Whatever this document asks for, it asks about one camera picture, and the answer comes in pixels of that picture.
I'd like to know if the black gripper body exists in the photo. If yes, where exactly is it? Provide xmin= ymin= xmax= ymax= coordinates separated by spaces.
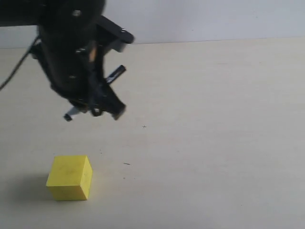
xmin=38 ymin=14 xmax=100 ymax=100

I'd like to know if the black and white marker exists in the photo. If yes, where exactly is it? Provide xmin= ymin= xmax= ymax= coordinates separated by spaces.
xmin=63 ymin=65 xmax=126 ymax=122

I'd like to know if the yellow foam cube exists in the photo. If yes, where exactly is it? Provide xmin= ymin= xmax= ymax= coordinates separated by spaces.
xmin=46 ymin=155 xmax=93 ymax=201

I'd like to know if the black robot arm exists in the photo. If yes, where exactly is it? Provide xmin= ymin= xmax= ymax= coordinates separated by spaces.
xmin=0 ymin=0 xmax=134 ymax=119

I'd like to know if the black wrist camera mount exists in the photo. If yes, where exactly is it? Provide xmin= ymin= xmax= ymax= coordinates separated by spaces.
xmin=96 ymin=15 xmax=135 ymax=55

